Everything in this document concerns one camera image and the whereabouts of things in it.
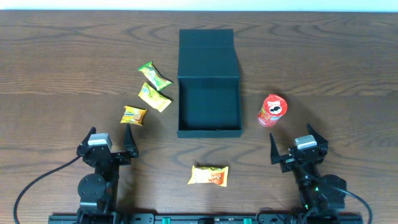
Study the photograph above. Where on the yellow snack packet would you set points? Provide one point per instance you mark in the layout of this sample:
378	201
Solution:
153	98

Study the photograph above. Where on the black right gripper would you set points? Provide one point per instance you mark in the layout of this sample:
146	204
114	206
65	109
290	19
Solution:
298	157

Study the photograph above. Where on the red Pringles can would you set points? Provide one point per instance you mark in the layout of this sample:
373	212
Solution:
273	108

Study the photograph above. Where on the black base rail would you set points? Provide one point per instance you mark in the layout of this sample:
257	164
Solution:
148	218

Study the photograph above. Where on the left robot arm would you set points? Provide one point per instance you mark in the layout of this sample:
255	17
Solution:
98	191

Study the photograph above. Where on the small orange biscuit packet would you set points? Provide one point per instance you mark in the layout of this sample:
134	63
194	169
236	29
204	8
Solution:
133	115

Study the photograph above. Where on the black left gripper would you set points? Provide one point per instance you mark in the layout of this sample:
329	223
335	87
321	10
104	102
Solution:
109	155

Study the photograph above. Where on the green snack packet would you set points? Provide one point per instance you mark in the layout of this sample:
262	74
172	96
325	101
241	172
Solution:
152	74

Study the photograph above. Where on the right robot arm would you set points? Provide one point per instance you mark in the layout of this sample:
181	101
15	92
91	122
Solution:
321	196

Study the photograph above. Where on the orange cracker packet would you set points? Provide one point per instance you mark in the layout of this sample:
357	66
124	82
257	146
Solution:
205	175

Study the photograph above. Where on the dark green open box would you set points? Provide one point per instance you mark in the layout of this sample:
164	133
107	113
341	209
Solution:
209	99

